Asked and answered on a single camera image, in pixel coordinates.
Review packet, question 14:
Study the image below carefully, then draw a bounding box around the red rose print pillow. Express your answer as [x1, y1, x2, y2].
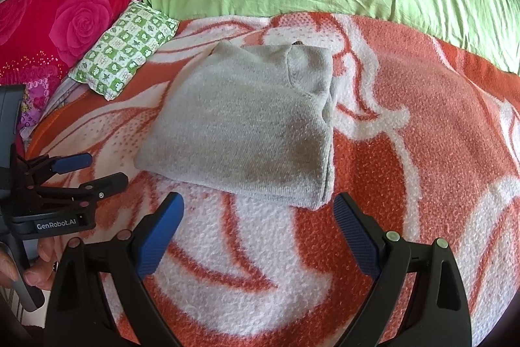
[0, 0, 153, 87]

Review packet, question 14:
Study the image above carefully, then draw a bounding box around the grey striped cloth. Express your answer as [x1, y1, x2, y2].
[38, 79, 88, 124]

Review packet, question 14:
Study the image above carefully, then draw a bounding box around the grey knitted sweater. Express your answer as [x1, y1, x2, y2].
[134, 40, 336, 209]

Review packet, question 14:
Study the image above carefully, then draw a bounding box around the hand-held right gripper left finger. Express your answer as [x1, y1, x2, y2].
[45, 192, 185, 347]

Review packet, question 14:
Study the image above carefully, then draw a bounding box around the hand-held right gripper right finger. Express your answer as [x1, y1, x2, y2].
[333, 192, 473, 347]

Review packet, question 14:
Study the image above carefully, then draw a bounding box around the orange and white patterned blanket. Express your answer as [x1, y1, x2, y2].
[24, 14, 520, 347]

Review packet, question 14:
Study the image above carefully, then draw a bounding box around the pink floral cloth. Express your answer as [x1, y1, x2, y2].
[18, 81, 59, 136]

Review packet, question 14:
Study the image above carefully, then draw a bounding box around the person's left hand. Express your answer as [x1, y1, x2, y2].
[0, 238, 66, 291]

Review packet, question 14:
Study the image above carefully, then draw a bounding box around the green and white checked pillow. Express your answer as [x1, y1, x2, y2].
[68, 0, 179, 101]

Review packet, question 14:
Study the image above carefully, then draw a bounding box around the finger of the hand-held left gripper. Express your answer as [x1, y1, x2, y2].
[28, 172, 129, 209]
[23, 153, 93, 186]

